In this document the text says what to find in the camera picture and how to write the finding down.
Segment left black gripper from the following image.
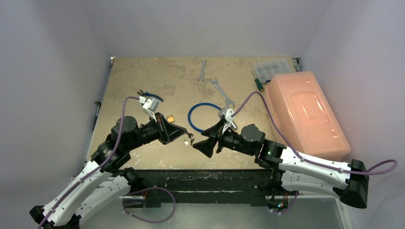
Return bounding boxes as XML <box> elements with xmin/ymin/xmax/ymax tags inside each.
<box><xmin>126</xmin><ymin>112</ymin><xmax>187</xmax><ymax>151</ymax></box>

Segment silver key bunch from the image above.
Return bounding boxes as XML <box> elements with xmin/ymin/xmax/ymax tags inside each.
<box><xmin>187</xmin><ymin>133</ymin><xmax>194</xmax><ymax>146</ymax></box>

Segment blue cable lock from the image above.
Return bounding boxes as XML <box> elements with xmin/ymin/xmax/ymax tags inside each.
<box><xmin>187</xmin><ymin>102</ymin><xmax>221</xmax><ymax>132</ymax></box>

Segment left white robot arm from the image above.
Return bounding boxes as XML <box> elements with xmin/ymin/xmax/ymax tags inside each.
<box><xmin>30</xmin><ymin>113</ymin><xmax>193</xmax><ymax>229</ymax></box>

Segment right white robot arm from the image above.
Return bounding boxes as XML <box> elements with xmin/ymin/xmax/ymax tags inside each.
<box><xmin>193</xmin><ymin>121</ymin><xmax>369</xmax><ymax>209</ymax></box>

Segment brass padlock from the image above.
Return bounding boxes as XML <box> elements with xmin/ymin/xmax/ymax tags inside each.
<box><xmin>167</xmin><ymin>115</ymin><xmax>175</xmax><ymax>123</ymax></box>

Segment large silver wrench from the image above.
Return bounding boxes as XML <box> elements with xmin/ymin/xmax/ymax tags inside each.
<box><xmin>210</xmin><ymin>78</ymin><xmax>235</xmax><ymax>108</ymax></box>

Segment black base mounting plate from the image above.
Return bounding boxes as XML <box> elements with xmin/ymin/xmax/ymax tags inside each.
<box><xmin>120</xmin><ymin>169</ymin><xmax>295</xmax><ymax>208</ymax></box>

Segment small silver wrench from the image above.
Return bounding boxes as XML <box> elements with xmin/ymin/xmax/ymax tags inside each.
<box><xmin>197</xmin><ymin>60</ymin><xmax>208</xmax><ymax>82</ymax></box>

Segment clear compartment organizer box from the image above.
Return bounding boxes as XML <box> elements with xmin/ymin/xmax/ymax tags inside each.
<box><xmin>253</xmin><ymin>58</ymin><xmax>294</xmax><ymax>84</ymax></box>

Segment orange translucent plastic toolbox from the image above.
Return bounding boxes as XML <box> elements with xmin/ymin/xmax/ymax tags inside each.
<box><xmin>265</xmin><ymin>72</ymin><xmax>351</xmax><ymax>161</ymax></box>

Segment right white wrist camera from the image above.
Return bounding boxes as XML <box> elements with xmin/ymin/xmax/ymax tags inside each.
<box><xmin>218</xmin><ymin>107</ymin><xmax>237</xmax><ymax>134</ymax></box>

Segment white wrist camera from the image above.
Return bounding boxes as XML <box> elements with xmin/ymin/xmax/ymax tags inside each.
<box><xmin>218</xmin><ymin>107</ymin><xmax>237</xmax><ymax>134</ymax></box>
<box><xmin>139</xmin><ymin>96</ymin><xmax>160</xmax><ymax>121</ymax></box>

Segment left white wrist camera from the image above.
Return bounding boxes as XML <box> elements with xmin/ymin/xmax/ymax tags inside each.
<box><xmin>139</xmin><ymin>96</ymin><xmax>160</xmax><ymax>121</ymax></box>

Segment blue handled pliers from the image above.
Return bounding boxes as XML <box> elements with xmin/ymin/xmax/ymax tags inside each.
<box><xmin>137</xmin><ymin>90</ymin><xmax>164</xmax><ymax>102</ymax></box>

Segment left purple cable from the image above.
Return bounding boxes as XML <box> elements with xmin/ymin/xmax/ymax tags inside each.
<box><xmin>36</xmin><ymin>96</ymin><xmax>177</xmax><ymax>229</ymax></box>

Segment purple cable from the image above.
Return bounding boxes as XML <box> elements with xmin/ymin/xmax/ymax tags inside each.
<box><xmin>36</xmin><ymin>96</ymin><xmax>177</xmax><ymax>229</ymax></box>
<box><xmin>232</xmin><ymin>92</ymin><xmax>398</xmax><ymax>216</ymax></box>

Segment green handled screwdriver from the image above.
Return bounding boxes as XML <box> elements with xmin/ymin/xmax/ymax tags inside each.
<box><xmin>251</xmin><ymin>71</ymin><xmax>264</xmax><ymax>92</ymax></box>

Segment black clamp handle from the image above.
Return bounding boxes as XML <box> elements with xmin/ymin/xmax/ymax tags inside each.
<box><xmin>93</xmin><ymin>101</ymin><xmax>101</xmax><ymax>130</ymax></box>

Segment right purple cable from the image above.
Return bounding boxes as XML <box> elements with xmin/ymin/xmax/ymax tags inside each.
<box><xmin>232</xmin><ymin>92</ymin><xmax>398</xmax><ymax>216</ymax></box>

